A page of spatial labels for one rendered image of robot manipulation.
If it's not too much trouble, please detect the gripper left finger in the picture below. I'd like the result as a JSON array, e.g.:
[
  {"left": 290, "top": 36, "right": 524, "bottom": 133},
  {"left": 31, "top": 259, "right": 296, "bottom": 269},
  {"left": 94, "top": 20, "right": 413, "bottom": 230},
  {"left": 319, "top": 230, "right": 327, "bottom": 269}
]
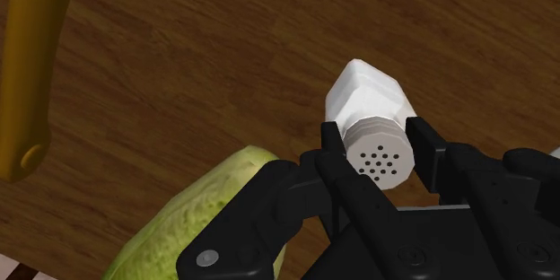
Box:
[{"left": 175, "top": 120, "right": 400, "bottom": 280}]

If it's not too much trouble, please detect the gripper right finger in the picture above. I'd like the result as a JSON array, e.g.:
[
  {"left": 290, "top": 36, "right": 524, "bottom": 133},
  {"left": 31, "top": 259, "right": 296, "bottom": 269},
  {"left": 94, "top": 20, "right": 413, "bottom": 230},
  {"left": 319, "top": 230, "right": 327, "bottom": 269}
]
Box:
[{"left": 405, "top": 115, "right": 560, "bottom": 280}]

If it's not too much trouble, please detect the white salt shaker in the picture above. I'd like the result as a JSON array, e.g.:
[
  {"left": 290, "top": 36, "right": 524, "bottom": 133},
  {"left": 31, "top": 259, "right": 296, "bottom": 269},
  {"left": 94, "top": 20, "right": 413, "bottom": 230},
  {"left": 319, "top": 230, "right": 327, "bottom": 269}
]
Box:
[{"left": 324, "top": 58, "right": 418, "bottom": 191}]

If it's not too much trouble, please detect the green cabbage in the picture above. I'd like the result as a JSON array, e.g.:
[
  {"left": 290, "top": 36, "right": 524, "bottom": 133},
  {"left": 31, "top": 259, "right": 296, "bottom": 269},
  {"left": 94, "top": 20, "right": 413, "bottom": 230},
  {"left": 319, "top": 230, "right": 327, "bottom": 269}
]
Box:
[{"left": 101, "top": 144, "right": 288, "bottom": 280}]

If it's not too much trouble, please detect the yellow handle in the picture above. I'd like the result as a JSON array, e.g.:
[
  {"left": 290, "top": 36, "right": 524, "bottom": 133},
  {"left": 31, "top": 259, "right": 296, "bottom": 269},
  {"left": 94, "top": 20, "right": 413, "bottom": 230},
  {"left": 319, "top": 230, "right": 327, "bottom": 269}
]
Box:
[{"left": 0, "top": 0, "right": 83, "bottom": 183}]

